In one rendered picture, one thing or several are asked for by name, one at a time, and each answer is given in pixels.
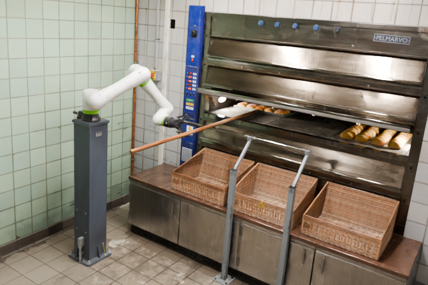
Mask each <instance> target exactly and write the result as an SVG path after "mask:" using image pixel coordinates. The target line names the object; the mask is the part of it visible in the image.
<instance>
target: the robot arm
mask: <svg viewBox="0 0 428 285"><path fill-rule="evenodd" d="M128 73H129V75H128V76H126V77H125V78H123V79H121V80H120V81H118V82H116V83H114V84H112V85H110V86H108V87H106V88H104V89H102V90H100V91H99V90H96V89H94V88H88V89H85V90H83V92H82V109H83V110H81V111H79V112H77V111H73V114H76V115H77V117H76V118H77V119H81V121H83V122H99V121H101V118H100V116H99V110H100V109H101V108H103V107H104V106H105V105H107V104H108V103H109V102H111V101H112V100H113V99H115V98H117V97H118V96H119V95H122V94H123V93H125V92H126V91H128V90H130V89H132V88H134V87H136V86H138V85H139V86H140V88H141V89H142V90H144V91H145V92H146V93H147V94H148V95H149V96H150V98H151V99H152V100H153V101H154V103H156V105H157V106H158V107H159V110H158V112H156V114H155V115H154V116H153V118H152V121H153V123H154V124H155V125H156V126H163V127H168V128H175V129H176V133H178V134H181V133H184V131H183V129H182V121H184V120H185V119H187V120H192V121H194V120H195V119H192V118H191V117H189V116H187V115H188V114H185V115H182V116H177V119H174V118H173V117H170V116H169V115H170V114H171V113H172V112H173V105H172V104H171V103H170V102H169V101H168V100H167V99H166V98H165V97H164V96H163V95H162V94H161V92H160V91H159V90H158V88H157V87H156V86H155V84H154V83H153V81H152V80H151V78H150V77H151V74H150V71H149V69H147V68H146V67H142V66H140V65H139V64H133V65H131V66H130V67H129V70H128ZM184 116H185V118H183V119H182V120H179V119H180V118H181V117H184ZM178 129H179V130H180V131H179V130H178Z"/></svg>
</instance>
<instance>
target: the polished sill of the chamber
mask: <svg viewBox="0 0 428 285"><path fill-rule="evenodd" d="M204 117H207V118H212V119H215V120H220V121H222V120H226V119H228V118H232V117H229V116H224V115H218V114H215V113H209V112H206V113H204ZM229 123H234V124H237V125H242V126H246V127H251V128H254V129H259V130H265V131H268V132H273V133H277V134H281V135H285V136H290V137H295V138H299V139H304V140H307V141H313V142H316V143H321V144H326V145H329V146H335V147H338V148H343V149H349V150H352V151H357V152H360V153H365V154H368V155H374V156H379V157H382V158H388V159H391V160H396V161H400V162H404V163H407V161H408V156H406V155H401V154H397V153H392V152H389V151H383V150H380V149H374V148H369V147H365V146H360V145H357V144H352V143H348V142H343V141H337V140H334V139H328V138H324V137H319V136H314V135H311V134H305V133H302V132H296V131H293V130H287V129H282V128H279V127H273V126H270V125H265V124H261V123H255V122H250V121H246V120H241V119H237V120H233V121H231V122H229Z"/></svg>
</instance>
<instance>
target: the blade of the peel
mask: <svg viewBox="0 0 428 285"><path fill-rule="evenodd" d="M234 108H238V109H244V110H247V111H252V110H254V109H252V108H246V107H242V106H237V105H234ZM259 113H263V114H267V115H273V116H279V117H282V118H284V117H286V116H288V115H291V114H294V113H296V111H290V113H289V114H285V115H281V114H278V113H272V112H268V111H261V110H259Z"/></svg>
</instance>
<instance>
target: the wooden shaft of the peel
mask: <svg viewBox="0 0 428 285"><path fill-rule="evenodd" d="M254 113H255V111H251V112H247V113H244V114H242V115H238V116H234V117H232V118H228V119H226V120H222V121H219V122H216V123H212V124H209V125H206V126H203V127H200V128H198V129H194V130H190V131H188V132H184V133H181V134H178V135H175V136H172V137H168V138H165V139H162V140H160V141H155V142H152V143H150V144H146V145H143V146H140V147H137V148H134V149H131V150H130V153H131V154H133V153H137V152H139V151H143V150H145V149H148V148H152V147H154V146H158V145H160V144H164V143H167V142H169V141H173V140H175V139H179V138H181V137H185V136H188V135H191V134H194V133H196V132H200V131H203V130H206V129H210V128H212V127H216V126H218V125H221V124H224V123H227V122H231V121H233V120H237V119H239V118H242V117H245V116H248V115H252V114H254Z"/></svg>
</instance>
